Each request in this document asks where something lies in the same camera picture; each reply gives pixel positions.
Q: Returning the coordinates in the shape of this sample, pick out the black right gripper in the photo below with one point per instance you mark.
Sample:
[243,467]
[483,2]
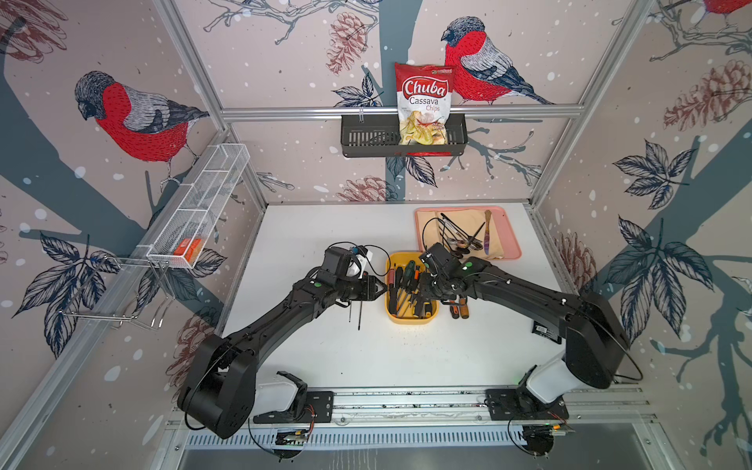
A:
[421,290]

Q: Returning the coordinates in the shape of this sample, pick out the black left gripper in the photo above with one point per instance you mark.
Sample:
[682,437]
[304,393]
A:
[370,285]

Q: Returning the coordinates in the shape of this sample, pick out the brown handled screwdriver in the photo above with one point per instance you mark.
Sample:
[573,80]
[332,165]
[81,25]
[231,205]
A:
[463,308]

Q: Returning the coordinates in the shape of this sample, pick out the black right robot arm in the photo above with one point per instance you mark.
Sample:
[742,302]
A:
[595,341]

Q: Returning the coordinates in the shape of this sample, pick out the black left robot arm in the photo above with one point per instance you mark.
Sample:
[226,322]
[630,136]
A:
[221,386]

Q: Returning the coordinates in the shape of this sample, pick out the green black screwdriver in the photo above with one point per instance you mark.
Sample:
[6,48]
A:
[408,275]

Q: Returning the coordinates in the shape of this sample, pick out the yellow plastic storage box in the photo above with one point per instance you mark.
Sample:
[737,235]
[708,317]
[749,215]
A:
[409,307]

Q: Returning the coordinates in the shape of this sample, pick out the black spoon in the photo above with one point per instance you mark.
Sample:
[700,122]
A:
[457,241]

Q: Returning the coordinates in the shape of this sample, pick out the beige cloth on tray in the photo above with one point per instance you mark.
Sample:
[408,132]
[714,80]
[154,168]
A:
[472,221]

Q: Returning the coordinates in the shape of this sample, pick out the pink plastic tray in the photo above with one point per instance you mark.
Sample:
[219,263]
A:
[508,237]

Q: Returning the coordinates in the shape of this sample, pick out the orange item in shelf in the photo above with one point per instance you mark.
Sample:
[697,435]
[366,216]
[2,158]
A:
[189,249]

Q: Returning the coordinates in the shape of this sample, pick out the Chuba cassava chips bag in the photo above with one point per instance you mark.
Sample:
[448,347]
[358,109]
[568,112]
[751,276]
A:
[424,98]

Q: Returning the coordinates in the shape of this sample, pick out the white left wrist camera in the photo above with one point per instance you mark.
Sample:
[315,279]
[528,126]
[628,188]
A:
[360,259]

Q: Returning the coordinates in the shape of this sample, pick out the purple handled knife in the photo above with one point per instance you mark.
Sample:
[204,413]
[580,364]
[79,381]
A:
[487,234]

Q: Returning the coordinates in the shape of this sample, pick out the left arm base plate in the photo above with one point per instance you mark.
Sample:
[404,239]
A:
[308,407]

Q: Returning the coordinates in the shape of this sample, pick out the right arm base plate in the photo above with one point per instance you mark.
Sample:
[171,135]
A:
[506,404]

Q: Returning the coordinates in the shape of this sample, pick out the black wire wall basket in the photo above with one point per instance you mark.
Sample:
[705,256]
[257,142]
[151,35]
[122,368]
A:
[378,136]

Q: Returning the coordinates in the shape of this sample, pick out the white wire mesh shelf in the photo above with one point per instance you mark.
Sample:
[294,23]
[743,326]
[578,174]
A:
[201,207]

